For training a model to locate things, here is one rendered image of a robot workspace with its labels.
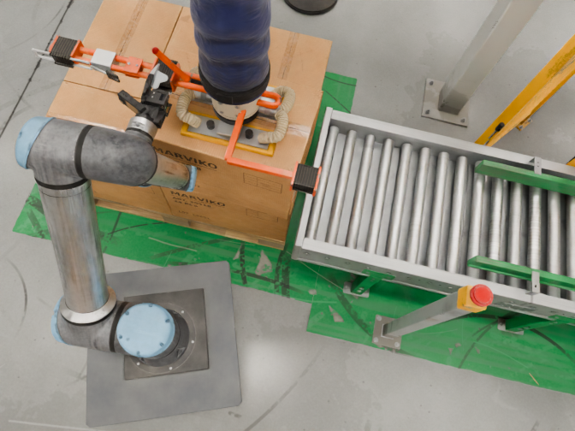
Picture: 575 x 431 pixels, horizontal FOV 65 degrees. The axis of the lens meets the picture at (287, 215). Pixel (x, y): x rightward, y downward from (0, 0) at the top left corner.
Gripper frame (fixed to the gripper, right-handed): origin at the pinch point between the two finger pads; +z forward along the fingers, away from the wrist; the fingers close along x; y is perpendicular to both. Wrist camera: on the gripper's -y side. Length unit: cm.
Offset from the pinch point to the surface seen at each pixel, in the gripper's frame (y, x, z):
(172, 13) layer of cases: -28, -53, 74
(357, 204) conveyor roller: 83, -53, -7
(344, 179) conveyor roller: 75, -53, 4
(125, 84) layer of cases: -36, -53, 27
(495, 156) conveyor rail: 142, -48, 32
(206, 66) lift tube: 21.7, 21.0, -8.4
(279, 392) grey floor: 70, -108, -90
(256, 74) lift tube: 36.0, 19.7, -6.3
